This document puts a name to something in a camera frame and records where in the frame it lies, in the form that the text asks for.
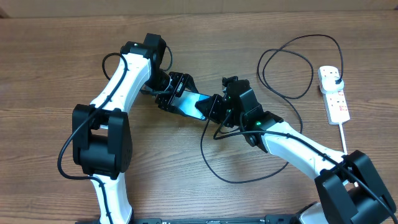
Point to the white charger plug adapter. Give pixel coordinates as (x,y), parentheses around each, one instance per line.
(331,84)

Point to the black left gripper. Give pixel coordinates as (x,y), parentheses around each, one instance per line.
(182,81)

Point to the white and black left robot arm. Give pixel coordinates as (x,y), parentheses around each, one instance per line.
(101,134)

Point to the white power strip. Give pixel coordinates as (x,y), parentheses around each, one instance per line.
(335,103)

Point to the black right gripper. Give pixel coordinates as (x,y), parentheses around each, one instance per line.
(214,102)

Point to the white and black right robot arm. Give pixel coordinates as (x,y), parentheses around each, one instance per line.
(349,187)

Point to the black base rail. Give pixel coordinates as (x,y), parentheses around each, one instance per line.
(268,219)

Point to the blue Galaxy smartphone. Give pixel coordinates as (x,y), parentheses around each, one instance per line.
(185,104)

